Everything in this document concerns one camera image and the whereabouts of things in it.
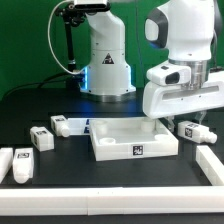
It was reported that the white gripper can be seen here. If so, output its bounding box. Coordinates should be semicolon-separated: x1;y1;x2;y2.
143;71;224;131

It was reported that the white square table top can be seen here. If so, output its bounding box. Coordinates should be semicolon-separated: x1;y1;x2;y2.
89;117;178;161

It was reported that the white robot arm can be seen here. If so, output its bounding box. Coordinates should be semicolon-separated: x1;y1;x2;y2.
74;0;224;119

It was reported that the white tag sheet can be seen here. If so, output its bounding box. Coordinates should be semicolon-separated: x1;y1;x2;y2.
61;118;90;137

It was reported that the white block left edge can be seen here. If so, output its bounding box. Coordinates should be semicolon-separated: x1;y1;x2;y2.
0;148;13;184

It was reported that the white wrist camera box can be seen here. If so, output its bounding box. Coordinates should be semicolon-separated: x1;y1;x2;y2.
147;63;191;86

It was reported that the white right rail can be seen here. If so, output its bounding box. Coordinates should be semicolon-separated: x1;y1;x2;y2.
196;145;224;186

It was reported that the white rail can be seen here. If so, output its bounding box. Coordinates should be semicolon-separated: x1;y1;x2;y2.
196;145;224;186
0;186;224;216

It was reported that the white front rail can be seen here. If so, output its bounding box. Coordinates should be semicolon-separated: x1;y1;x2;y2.
0;186;224;216

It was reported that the black cable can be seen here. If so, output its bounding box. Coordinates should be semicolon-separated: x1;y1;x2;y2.
1;71;73;100

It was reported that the black camera stand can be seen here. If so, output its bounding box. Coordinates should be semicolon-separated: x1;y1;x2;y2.
55;3;85;91

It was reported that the white cable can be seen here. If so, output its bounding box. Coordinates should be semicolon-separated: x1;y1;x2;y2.
47;0;86;75

